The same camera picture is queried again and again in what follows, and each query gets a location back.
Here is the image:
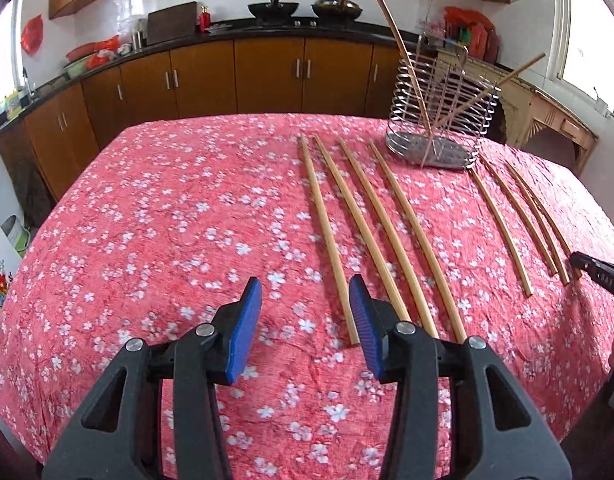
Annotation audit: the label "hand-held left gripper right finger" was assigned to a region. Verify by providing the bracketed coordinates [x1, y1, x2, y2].
[348, 274, 573, 480]

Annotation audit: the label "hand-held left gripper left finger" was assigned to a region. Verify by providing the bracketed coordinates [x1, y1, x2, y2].
[41, 276, 264, 480]

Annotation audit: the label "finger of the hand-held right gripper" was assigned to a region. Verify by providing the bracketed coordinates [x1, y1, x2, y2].
[568, 251, 601, 279]

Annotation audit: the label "wooden chopstick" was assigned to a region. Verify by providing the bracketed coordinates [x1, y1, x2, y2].
[427, 85, 503, 161]
[507, 162, 580, 281]
[339, 140, 439, 338]
[369, 141, 469, 345]
[297, 133, 361, 347]
[470, 167, 534, 298]
[504, 161, 571, 287]
[427, 53, 547, 161]
[482, 158, 558, 277]
[313, 135, 412, 323]
[358, 0, 430, 168]

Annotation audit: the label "metal wire chopstick holder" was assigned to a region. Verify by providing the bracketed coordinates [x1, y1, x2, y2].
[384, 32, 503, 171]

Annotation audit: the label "red floral tablecloth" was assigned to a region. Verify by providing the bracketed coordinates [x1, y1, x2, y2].
[0, 112, 614, 480]

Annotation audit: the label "beige side table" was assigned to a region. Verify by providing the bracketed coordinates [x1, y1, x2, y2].
[497, 67, 599, 176]

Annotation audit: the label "wooden lower kitchen cabinets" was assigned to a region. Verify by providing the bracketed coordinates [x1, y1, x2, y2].
[0, 35, 418, 201]

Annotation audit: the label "white bucket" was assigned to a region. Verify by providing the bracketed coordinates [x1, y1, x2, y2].
[1, 215, 30, 256]

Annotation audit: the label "red plastic bag over bottles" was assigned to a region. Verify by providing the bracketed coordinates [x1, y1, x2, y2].
[443, 6, 495, 36]

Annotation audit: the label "black kitchen countertop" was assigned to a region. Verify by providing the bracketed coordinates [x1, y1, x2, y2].
[0, 17, 498, 131]

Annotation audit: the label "green basin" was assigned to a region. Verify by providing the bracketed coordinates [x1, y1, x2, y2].
[63, 57, 95, 79]

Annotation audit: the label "red plastic bag near basins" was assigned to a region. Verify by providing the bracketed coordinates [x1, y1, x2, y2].
[87, 37, 120, 68]

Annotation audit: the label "dark brown cutting board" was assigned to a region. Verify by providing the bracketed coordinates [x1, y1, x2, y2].
[146, 1, 199, 47]

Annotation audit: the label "black wok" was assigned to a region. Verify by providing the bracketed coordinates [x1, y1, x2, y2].
[248, 0, 300, 23]

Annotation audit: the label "dark pot with lid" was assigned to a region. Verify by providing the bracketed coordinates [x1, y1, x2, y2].
[311, 0, 364, 22]

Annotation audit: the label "large window with white frame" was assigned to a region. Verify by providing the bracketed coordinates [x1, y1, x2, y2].
[557, 0, 614, 131]

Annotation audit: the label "red bag hanging on wall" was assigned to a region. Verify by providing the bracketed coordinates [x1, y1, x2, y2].
[21, 15, 44, 53]

